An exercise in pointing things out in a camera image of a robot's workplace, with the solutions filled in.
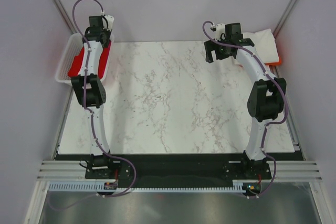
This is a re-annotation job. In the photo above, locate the red t-shirt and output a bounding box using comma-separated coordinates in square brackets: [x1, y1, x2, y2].
[68, 41, 113, 81]

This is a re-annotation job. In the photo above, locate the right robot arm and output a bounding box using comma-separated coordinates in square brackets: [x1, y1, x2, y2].
[204, 21, 288, 179]

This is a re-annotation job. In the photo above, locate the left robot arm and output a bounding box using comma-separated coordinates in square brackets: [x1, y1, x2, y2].
[71, 15, 115, 179]

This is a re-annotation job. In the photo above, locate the white plastic basket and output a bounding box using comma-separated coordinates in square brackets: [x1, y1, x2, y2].
[54, 33, 117, 86]

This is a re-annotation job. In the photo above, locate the folded white t-shirt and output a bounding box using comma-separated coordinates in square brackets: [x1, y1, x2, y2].
[243, 29, 279, 64]

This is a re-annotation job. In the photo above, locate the folded orange t-shirt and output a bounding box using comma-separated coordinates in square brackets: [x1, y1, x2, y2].
[265, 57, 282, 66]

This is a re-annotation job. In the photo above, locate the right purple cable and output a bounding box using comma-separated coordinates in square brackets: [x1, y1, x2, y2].
[201, 20, 287, 199]

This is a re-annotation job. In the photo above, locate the purple cable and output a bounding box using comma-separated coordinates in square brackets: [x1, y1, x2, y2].
[201, 20, 287, 199]
[48, 0, 138, 211]

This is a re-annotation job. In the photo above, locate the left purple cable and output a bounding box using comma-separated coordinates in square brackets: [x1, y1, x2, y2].
[48, 0, 138, 211]

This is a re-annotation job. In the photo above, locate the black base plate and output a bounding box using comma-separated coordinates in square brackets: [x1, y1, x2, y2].
[84, 153, 274, 192]

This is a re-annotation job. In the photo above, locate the aluminium rail frame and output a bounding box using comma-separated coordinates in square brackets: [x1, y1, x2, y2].
[25, 113, 326, 224]

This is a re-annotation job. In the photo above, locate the white slotted cable duct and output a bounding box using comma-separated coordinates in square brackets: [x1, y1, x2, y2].
[47, 180, 260, 193]

